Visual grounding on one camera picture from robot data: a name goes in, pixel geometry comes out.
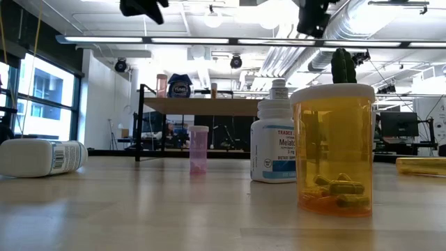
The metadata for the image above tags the reddish pink vial white cap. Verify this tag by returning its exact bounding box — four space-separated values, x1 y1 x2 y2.
155 73 169 99

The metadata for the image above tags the white melatonin bottle blue label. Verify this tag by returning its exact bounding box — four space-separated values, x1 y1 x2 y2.
249 100 297 185
270 79 290 101
0 139 89 178

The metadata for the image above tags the Tums bottle blue cap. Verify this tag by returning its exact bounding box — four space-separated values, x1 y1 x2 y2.
167 73 194 99

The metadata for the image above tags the large amber pill bottle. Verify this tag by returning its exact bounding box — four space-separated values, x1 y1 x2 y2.
290 83 376 219

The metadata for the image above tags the yellow vial white cap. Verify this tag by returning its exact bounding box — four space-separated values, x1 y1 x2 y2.
396 157 446 176

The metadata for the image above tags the long ceiling light bar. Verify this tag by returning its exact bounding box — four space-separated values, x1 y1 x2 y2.
55 34 446 49

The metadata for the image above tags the green cactus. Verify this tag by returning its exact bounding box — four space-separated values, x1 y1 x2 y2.
330 47 358 84

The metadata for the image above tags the black ceiling track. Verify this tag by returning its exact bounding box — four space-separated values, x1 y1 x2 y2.
367 0 430 15

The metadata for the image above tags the black computer monitor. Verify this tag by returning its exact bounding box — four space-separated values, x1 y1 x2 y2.
379 111 420 138

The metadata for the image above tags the background desk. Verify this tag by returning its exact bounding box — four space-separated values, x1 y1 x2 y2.
374 137 439 156

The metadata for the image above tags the silver ventilation duct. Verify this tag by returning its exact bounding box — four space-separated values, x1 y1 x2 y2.
306 0 384 73

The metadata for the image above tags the wooden shelf black frame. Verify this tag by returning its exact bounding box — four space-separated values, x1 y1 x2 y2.
134 83 261 163

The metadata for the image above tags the black table frame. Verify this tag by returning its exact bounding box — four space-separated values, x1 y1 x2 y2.
86 148 398 164

